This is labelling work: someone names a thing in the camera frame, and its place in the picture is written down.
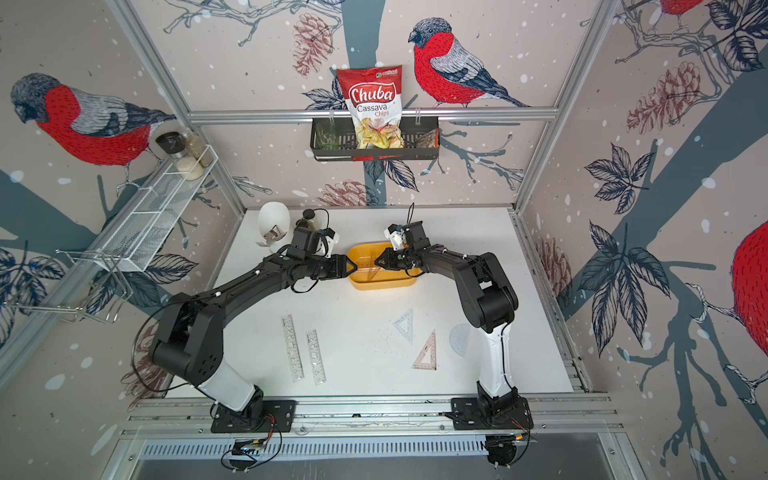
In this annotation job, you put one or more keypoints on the pink right-angle set square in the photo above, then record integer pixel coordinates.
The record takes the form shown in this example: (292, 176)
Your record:
(427, 357)

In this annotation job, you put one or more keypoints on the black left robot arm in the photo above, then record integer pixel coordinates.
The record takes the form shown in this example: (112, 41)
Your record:
(189, 341)

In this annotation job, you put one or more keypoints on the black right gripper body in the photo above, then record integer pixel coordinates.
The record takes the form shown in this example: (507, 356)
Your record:
(397, 260)

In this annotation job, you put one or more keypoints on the clear blue triangle set square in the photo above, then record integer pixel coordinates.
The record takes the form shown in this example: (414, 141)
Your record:
(404, 325)

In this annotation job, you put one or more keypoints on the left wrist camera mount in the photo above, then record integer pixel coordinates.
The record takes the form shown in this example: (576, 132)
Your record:
(314, 242)

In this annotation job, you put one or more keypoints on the long clear stencil ruler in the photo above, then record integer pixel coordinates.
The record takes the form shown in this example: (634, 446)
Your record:
(292, 349)

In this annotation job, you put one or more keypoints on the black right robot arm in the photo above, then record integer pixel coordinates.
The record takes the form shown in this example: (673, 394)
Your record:
(487, 299)

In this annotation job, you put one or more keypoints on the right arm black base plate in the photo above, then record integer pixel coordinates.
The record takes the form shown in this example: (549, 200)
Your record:
(473, 413)

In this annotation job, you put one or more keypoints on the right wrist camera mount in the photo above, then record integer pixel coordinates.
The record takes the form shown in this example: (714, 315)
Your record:
(410, 236)

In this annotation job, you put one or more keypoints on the chrome wire rack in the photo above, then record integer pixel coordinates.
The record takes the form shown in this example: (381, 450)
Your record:
(72, 286)

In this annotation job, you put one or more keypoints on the white wire mesh shelf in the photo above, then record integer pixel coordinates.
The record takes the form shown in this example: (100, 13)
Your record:
(137, 235)

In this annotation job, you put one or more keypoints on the short clear stencil ruler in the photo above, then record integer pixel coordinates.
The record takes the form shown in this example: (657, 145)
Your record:
(316, 362)

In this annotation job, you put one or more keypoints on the white egg-shaped container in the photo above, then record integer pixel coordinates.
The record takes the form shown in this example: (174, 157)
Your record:
(273, 225)

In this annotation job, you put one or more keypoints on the black lid spice jar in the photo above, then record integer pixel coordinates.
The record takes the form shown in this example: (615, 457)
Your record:
(172, 143)

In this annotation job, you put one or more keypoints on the red Chuba cassava chips bag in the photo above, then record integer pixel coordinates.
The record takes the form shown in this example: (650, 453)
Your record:
(373, 98)

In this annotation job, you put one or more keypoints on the dark spice bottle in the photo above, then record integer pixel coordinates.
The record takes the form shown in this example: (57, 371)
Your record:
(308, 220)

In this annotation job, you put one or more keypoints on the black wire wall basket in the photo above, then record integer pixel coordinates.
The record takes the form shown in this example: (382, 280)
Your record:
(340, 140)

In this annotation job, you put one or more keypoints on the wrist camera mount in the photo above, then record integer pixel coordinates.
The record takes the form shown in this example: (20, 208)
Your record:
(410, 236)
(314, 242)

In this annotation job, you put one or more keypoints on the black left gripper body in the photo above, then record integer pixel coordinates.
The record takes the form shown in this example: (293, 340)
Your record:
(330, 267)

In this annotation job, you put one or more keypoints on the clear blue protractor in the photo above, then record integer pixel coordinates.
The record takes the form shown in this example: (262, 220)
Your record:
(459, 339)

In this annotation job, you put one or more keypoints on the glass jar on shelf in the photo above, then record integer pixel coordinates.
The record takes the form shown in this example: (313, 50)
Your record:
(197, 147)

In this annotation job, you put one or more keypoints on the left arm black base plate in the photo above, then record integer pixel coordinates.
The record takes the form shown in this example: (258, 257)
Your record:
(259, 416)

